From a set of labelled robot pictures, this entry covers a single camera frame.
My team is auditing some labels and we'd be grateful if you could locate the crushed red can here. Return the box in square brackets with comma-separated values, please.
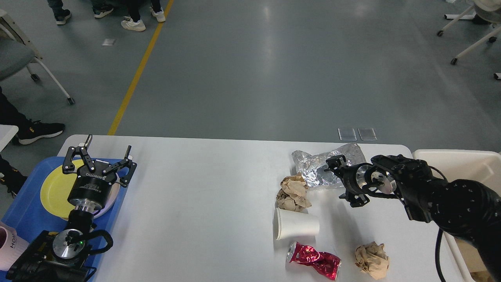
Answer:
[286, 241, 341, 281]

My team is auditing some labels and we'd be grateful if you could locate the left floor socket plate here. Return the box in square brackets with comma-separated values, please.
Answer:
[338, 127, 357, 141]

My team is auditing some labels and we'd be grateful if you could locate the person in dark clothes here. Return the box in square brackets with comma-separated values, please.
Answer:
[0, 89, 65, 197]

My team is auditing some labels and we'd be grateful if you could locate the pink mug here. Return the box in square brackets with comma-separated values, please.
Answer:
[0, 222, 30, 271]

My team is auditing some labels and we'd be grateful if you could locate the brown paper bag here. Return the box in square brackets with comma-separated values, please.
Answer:
[455, 239, 487, 273]

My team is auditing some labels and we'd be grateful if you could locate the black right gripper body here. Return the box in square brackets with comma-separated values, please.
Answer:
[339, 163, 375, 208]

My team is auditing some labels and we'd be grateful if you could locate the person with black sneakers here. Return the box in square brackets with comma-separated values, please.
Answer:
[90, 0, 114, 18]

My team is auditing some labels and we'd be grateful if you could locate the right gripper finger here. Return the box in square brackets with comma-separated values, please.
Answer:
[324, 155, 351, 175]

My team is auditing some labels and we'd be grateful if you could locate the pink plate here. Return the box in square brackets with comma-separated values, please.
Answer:
[94, 183, 120, 218]

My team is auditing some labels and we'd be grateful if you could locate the white side table corner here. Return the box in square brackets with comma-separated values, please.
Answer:
[0, 125, 19, 151]

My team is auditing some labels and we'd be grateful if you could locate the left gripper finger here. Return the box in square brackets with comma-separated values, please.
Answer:
[101, 146, 137, 187]
[61, 135, 96, 175]

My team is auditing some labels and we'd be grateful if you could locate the small brown paper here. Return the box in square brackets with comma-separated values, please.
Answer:
[355, 241, 390, 280]

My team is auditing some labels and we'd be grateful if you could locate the person with white sneakers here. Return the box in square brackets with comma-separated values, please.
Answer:
[121, 0, 166, 32]

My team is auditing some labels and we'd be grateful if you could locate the right floor socket plate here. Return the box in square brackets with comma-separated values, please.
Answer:
[358, 127, 378, 141]

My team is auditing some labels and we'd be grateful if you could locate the beige plastic bin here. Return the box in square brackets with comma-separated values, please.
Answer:
[412, 149, 501, 282]

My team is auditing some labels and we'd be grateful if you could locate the person in blue jeans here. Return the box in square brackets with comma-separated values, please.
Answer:
[47, 0, 72, 25]

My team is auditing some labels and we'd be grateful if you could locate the grey office chair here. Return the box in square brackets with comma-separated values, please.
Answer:
[0, 9, 75, 105]

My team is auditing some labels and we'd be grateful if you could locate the yellow plastic plate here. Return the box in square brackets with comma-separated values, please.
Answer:
[40, 165, 77, 221]

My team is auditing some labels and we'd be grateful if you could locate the white paper cup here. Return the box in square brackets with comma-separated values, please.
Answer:
[274, 208, 320, 240]

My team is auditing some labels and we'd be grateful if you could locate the brown paper ball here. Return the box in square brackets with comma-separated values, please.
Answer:
[276, 175, 312, 212]

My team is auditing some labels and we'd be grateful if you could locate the floor socket plate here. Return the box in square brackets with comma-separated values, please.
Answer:
[358, 127, 378, 141]
[338, 127, 357, 141]

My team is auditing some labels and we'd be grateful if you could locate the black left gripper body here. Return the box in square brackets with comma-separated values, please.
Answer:
[67, 173, 118, 210]

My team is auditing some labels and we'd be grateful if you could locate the aluminium foil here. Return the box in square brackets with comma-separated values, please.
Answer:
[292, 143, 366, 191]

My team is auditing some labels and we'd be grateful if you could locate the blue plastic tray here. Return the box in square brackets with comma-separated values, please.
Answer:
[1, 157, 127, 268]

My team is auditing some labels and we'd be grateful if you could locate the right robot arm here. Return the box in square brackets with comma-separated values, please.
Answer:
[326, 155, 501, 282]

